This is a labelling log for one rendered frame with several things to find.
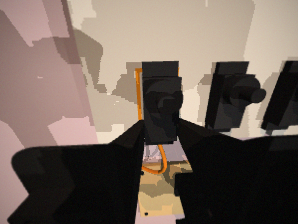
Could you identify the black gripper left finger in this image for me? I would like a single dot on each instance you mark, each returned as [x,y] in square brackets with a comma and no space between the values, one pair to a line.
[116,165]

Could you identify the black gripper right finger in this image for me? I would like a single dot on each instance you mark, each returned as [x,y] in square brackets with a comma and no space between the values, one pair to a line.
[230,171]

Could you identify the cream flat panel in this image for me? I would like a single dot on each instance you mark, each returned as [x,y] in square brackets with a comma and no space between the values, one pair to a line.
[238,60]

